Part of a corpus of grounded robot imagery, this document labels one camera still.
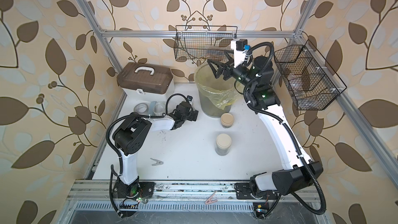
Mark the yellow trash bag liner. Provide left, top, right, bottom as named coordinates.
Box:
left=194, top=63, right=241, bottom=110

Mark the grey clip on table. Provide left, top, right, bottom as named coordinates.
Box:
left=150, top=158, right=164, bottom=166

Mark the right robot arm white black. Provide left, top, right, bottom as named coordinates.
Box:
left=207, top=39, right=326, bottom=218

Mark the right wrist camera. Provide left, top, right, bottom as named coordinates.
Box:
left=231, top=39, right=250, bottom=68

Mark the right wire basket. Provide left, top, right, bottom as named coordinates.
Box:
left=274, top=40, right=347, bottom=111

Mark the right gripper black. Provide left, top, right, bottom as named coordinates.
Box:
left=210, top=50, right=258, bottom=93

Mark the jar with beige lid back-right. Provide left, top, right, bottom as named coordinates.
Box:
left=220, top=113, right=234, bottom=128

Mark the pink clip on rail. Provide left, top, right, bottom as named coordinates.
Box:
left=205, top=191, right=218, bottom=205

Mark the plastic bag in right basket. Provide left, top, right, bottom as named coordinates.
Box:
left=288, top=76, right=331, bottom=110

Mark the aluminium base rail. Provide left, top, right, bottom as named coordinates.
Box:
left=66, top=180, right=324, bottom=212

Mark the mesh trash bin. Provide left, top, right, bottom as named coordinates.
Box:
left=194, top=63, right=240, bottom=118

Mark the clear jar with tea leaves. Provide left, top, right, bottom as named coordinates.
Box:
left=153, top=102, right=166, bottom=116

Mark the jar with beige lid front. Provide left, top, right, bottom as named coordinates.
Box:
left=215, top=133, right=232, bottom=156

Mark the back wire basket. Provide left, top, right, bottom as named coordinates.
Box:
left=172, top=24, right=238, bottom=62

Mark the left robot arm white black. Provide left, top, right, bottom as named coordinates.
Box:
left=106, top=93, right=199, bottom=201

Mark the tape roll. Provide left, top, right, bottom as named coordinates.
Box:
left=133, top=103, right=149, bottom=115

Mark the brown lidded storage box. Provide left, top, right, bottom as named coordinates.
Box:
left=117, top=62, right=175, bottom=102

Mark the wire basket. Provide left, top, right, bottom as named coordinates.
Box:
left=172, top=24, right=238, bottom=62
left=274, top=40, right=347, bottom=111

